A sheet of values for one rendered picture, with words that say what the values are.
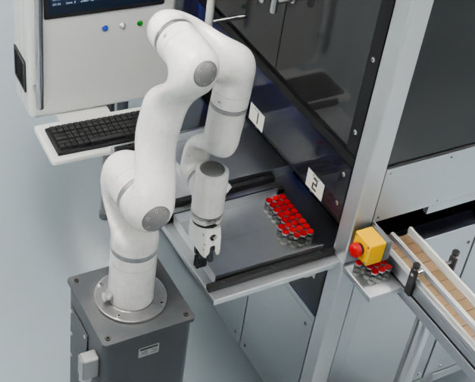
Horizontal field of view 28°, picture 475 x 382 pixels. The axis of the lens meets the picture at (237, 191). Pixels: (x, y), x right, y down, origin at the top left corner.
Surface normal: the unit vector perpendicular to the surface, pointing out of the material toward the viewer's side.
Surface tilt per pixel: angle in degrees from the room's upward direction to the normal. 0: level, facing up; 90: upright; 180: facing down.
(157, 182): 61
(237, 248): 0
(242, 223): 0
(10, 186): 0
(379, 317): 90
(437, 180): 90
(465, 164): 90
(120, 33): 90
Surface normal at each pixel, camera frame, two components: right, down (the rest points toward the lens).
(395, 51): -0.88, 0.22
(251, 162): 0.12, -0.76
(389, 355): 0.47, 0.61
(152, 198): 0.40, 0.20
